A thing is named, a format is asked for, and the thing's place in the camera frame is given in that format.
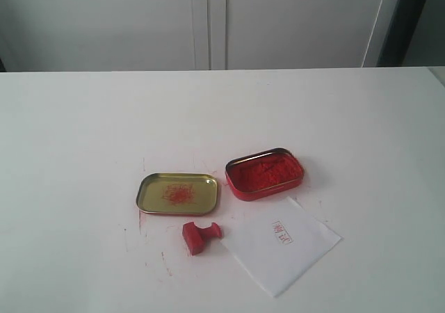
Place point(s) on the red plastic stamp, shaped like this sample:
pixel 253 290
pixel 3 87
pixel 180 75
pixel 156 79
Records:
pixel 196 237

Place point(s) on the red ink pad tin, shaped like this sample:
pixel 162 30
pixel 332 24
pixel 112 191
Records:
pixel 263 174

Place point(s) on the gold tin lid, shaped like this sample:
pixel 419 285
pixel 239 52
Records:
pixel 178 194

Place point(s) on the white paper sheet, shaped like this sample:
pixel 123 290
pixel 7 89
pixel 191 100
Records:
pixel 279 244

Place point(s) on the white cabinet doors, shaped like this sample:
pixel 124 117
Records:
pixel 108 35

